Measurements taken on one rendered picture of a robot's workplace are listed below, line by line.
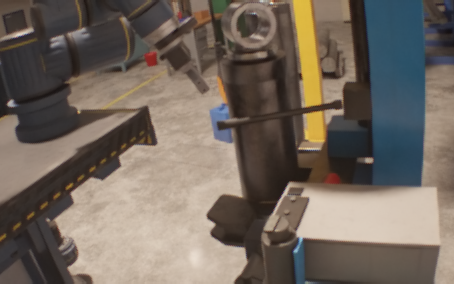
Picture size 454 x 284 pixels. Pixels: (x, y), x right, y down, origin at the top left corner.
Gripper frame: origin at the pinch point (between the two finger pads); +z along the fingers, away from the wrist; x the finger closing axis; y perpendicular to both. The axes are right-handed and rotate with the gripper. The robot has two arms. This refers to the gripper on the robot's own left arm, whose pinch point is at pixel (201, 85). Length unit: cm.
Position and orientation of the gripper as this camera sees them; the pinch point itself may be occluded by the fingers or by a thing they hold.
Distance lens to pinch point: 111.2
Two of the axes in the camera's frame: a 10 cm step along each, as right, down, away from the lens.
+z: 5.6, 7.4, 3.7
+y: -8.2, 5.5, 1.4
